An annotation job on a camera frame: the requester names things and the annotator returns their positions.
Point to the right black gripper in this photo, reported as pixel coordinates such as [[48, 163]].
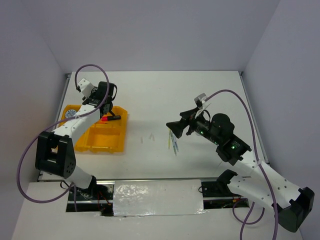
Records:
[[188, 117]]

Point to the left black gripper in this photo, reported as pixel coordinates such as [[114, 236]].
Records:
[[92, 94]]

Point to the orange black highlighter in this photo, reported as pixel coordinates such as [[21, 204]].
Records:
[[113, 117]]

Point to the white pen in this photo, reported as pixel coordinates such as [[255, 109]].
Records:
[[175, 153], [175, 143]]

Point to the grey-blue round tin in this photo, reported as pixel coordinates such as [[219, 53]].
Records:
[[70, 113]]

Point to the orange highlighter cap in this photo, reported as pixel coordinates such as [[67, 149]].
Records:
[[104, 119]]

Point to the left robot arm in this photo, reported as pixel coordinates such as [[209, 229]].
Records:
[[55, 152]]

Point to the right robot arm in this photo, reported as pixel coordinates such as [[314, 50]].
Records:
[[248, 176]]

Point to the yellow thin pen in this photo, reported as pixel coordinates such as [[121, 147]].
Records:
[[169, 140]]

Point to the orange plastic sorting tray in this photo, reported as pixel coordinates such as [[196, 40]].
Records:
[[108, 136]]

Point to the silver foil covered plate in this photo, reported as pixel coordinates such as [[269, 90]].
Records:
[[157, 198]]

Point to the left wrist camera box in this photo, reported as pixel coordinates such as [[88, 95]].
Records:
[[85, 87]]

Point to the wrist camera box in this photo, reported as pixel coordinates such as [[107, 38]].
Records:
[[85, 87], [202, 104]]

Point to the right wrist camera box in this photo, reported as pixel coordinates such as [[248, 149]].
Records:
[[202, 104]]

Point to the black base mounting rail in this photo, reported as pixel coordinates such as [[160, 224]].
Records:
[[213, 198]]

